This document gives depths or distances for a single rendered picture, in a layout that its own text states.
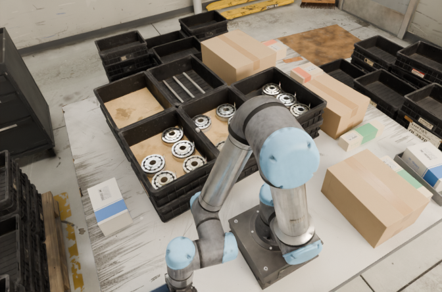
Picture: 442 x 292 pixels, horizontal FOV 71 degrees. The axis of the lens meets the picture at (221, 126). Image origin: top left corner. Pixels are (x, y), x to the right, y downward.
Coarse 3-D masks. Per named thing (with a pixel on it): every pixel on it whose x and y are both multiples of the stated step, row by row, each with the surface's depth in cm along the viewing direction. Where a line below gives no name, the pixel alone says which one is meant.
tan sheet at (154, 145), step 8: (160, 136) 149; (184, 136) 149; (136, 144) 146; (144, 144) 146; (152, 144) 146; (160, 144) 146; (136, 152) 143; (144, 152) 142; (152, 152) 142; (160, 152) 142; (168, 152) 142; (168, 160) 138; (176, 160) 138; (168, 168) 135; (176, 168) 134
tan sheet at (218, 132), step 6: (216, 108) 163; (204, 114) 159; (210, 114) 159; (216, 120) 156; (216, 126) 152; (222, 126) 152; (210, 132) 150; (216, 132) 149; (222, 132) 149; (210, 138) 147; (216, 138) 147; (222, 138) 146
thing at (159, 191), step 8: (168, 112) 147; (144, 120) 143; (184, 120) 143; (128, 128) 140; (192, 128) 138; (120, 136) 136; (200, 136) 134; (208, 144) 130; (128, 152) 129; (136, 160) 126; (200, 168) 121; (208, 168) 123; (144, 176) 120; (184, 176) 118; (192, 176) 120; (168, 184) 116; (176, 184) 118; (152, 192) 114; (160, 192) 115
